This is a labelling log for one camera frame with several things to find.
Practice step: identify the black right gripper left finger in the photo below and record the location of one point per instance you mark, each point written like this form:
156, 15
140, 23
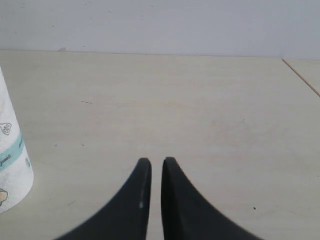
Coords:
126, 215

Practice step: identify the printed paper towel roll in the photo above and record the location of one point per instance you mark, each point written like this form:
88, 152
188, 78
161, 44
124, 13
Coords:
16, 172

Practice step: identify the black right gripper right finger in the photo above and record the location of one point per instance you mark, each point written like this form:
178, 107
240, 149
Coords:
187, 215

